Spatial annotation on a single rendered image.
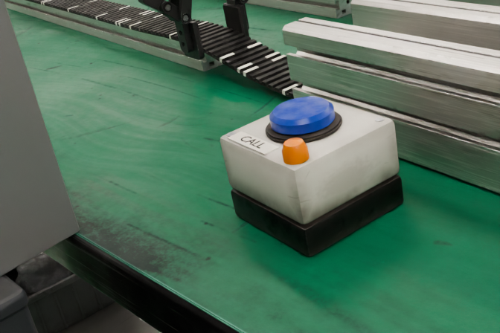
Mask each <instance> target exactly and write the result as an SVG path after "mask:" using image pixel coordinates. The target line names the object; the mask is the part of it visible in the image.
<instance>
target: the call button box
mask: <svg viewBox="0 0 500 333"><path fill-rule="evenodd" d="M327 101H329V102H330V103H332V104H333V106H334V112H335V119H334V121H333V122H332V123H331V124H330V125H329V126H326V127H325V128H323V129H320V130H318V131H315V132H310V133H306V134H302V135H284V134H280V133H277V132H275V131H274V130H272V128H271V124H270V120H269V115H267V116H265V117H263V118H260V119H259V120H256V121H254V122H252V123H250V124H248V125H245V126H243V127H241V128H239V129H236V130H234V131H233V132H229V133H228V134H226V135H223V136H222V137H221V138H220V144H221V147H222V153H223V157H224V161H225V167H226V170H227V174H228V180H229V184H230V185H231V186H232V188H233V190H232V191H231V197H232V200H233V204H234V210H235V213H236V214H237V216H239V217H240V218H242V219H244V220H246V221H247V222H249V223H250V224H253V225H254V226H255V227H258V228H260V229H261V230H263V231H264V232H266V233H268V234H269V235H271V236H273V237H275V238H276V239H278V240H280V241H282V242H283V243H285V244H287V245H288V246H290V247H292V248H294V249H296V250H297V251H299V252H301V253H302V254H304V255H306V256H314V255H316V254H317V253H319V252H321V251H322V250H324V249H325V248H328V247H329V246H331V245H333V244H334V243H336V242H337V241H339V240H341V239H343V238H344V237H346V236H348V235H350V234H351V233H353V232H355V231H356V230H358V229H359V228H361V227H363V226H365V225H367V224H368V223H370V222H372V221H373V220H375V219H377V218H379V217H380V216H382V215H384V214H385V213H387V212H389V211H390V210H393V209H394V208H395V207H397V206H399V205H401V204H402V203H403V187H402V180H401V177H400V176H398V175H397V173H398V172H399V169H400V167H399V160H398V153H397V140H396V133H395V126H394V122H393V120H391V119H389V118H387V117H382V116H379V115H377V114H372V113H370V112H366V111H363V110H360V109H355V108H353V107H349V106H346V105H343V104H340V103H336V102H333V101H330V100H327ZM290 138H301V139H303V141H304V142H305V144H306V145H307V146H308V151H309V155H310V158H309V159H308V160H307V161H305V162H303V163H302V164H296V165H290V164H285V163H284V162H283V156H282V148H283V143H284V142H285V141H286V140H289V139H290Z"/></svg>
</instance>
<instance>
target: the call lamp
mask: <svg viewBox="0 0 500 333"><path fill-rule="evenodd" d="M282 156H283V162H284V163H285V164H290V165H296V164H302V163H303V162H305V161H307V160H308V159H309V158H310V155H309V151H308V146H307V145H306V144H305V142H304V141H303V139H301V138H290V139H289V140H286V141H285V142H284V143H283V148H282Z"/></svg>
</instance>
